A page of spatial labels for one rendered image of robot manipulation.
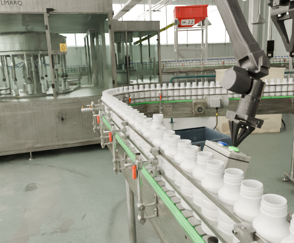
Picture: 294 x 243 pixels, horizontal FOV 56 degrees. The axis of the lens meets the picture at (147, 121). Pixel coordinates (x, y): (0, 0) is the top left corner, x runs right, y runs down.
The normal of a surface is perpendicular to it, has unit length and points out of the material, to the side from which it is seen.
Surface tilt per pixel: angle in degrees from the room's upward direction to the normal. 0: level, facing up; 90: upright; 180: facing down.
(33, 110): 90
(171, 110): 90
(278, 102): 91
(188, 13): 90
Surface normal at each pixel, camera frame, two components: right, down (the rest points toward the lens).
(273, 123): -0.03, 0.18
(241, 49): -0.81, 0.30
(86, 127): 0.29, 0.18
